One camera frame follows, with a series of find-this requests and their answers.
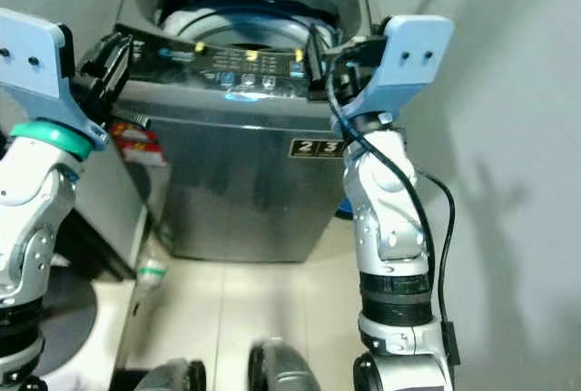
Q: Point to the grey top-load washing machine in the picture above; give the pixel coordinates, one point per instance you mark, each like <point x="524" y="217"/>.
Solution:
<point x="236" y="173"/>

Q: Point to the robot right leg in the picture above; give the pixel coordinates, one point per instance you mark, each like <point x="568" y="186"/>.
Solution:
<point x="290" y="371"/>

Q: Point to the round grey floor disc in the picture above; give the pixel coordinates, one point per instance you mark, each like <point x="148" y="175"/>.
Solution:
<point x="71" y="318"/>

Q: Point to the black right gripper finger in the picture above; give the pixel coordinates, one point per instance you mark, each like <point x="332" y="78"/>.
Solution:
<point x="321" y="55"/>

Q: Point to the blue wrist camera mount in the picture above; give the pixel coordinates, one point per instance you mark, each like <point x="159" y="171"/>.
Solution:
<point x="36" y="55"/>
<point x="408" y="55"/>

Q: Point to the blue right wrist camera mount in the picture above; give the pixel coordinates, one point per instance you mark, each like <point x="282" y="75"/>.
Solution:
<point x="408" y="55"/>

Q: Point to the robot leg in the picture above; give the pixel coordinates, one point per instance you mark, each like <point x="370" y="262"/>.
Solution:
<point x="177" y="377"/>
<point x="290" y="371"/>

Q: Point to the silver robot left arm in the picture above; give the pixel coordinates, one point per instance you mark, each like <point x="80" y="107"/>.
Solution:
<point x="32" y="219"/>

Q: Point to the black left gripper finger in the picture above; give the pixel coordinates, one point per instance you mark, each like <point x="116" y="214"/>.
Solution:
<point x="95" y="60"/>
<point x="121" y="51"/>

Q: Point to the clear bottle with green band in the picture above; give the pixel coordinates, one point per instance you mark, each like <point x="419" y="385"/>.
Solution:
<point x="151" y="271"/>

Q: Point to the blue plastic basin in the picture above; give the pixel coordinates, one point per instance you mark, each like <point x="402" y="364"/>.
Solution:
<point x="344" y="208"/>

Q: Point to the red printed packet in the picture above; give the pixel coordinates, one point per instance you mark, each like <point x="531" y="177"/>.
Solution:
<point x="138" y="142"/>

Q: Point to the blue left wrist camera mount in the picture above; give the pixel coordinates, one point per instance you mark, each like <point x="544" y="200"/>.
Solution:
<point x="36" y="55"/>

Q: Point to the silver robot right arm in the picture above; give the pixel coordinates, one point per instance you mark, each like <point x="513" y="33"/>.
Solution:
<point x="395" y="228"/>

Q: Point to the robot left leg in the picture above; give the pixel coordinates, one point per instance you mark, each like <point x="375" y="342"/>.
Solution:
<point x="177" y="377"/>

